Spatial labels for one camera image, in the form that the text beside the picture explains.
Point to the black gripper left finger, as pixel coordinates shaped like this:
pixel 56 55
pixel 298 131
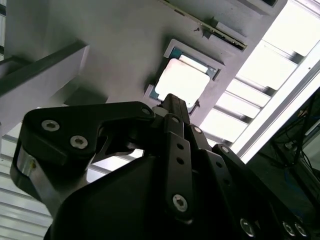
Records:
pixel 62 130

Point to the silver CPU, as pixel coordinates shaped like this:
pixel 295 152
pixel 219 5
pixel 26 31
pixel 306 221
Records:
pixel 182 82

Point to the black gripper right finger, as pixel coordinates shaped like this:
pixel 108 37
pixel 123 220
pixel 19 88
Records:
pixel 225 170

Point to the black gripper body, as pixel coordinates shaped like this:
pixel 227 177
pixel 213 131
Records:
pixel 112 200

